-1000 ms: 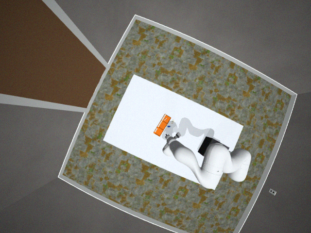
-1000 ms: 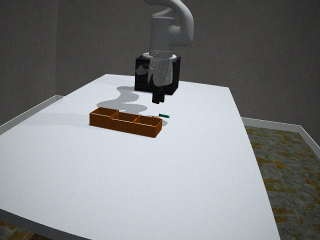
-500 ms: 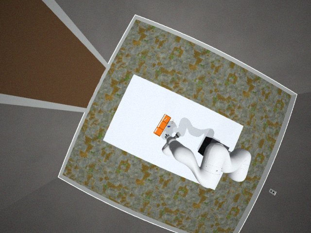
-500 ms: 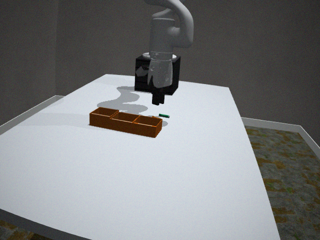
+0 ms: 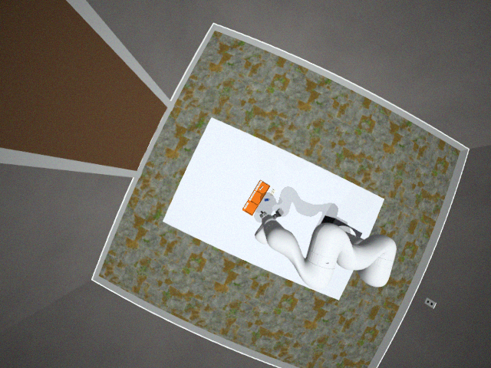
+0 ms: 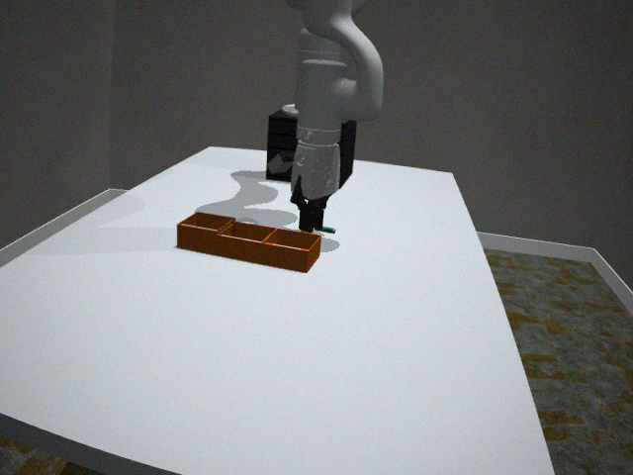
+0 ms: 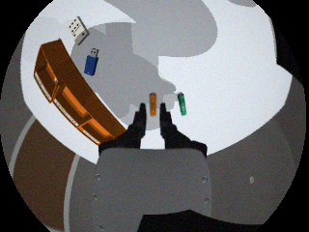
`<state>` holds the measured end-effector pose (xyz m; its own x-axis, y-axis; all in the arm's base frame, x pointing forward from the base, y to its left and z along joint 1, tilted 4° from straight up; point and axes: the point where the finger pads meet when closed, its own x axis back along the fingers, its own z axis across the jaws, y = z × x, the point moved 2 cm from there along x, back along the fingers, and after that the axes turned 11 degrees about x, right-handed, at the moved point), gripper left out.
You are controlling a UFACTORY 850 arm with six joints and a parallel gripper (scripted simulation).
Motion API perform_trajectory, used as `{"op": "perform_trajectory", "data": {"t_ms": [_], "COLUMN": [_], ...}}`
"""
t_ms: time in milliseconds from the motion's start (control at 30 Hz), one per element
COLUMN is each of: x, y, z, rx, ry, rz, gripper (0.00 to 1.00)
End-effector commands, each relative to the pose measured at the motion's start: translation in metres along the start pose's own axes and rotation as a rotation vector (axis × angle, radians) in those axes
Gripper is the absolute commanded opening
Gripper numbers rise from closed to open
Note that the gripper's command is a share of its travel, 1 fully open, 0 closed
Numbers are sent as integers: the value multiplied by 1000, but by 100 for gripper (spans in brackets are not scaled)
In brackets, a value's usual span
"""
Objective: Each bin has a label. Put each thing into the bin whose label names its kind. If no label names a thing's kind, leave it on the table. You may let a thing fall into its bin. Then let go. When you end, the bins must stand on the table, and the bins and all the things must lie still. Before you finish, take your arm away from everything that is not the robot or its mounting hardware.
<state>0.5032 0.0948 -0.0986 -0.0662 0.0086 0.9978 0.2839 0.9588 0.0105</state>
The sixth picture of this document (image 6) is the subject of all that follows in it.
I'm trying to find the brown three-compartment tray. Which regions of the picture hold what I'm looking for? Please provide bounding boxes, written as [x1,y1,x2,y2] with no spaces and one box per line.
[177,212,321,273]

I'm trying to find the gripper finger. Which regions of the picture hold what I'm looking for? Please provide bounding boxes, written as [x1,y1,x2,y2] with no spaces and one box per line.
[313,195,331,230]
[290,175,315,233]

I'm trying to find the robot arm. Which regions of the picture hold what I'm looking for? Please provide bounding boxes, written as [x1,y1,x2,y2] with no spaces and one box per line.
[282,0,384,145]

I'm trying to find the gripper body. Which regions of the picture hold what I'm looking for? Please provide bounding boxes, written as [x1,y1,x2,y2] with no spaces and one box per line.
[291,140,340,200]

